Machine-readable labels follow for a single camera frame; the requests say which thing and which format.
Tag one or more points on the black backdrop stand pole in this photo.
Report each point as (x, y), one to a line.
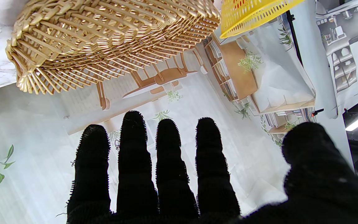
(294, 37)

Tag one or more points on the black orange spring clamp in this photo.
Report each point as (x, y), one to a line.
(317, 112)

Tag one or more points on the dining room print backdrop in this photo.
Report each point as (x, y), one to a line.
(197, 102)

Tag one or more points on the yellow plastic mesh basket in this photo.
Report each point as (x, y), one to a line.
(253, 15)

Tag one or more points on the oval wicker basket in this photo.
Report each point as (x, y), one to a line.
(104, 37)

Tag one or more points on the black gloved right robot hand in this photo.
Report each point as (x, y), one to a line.
(315, 174)

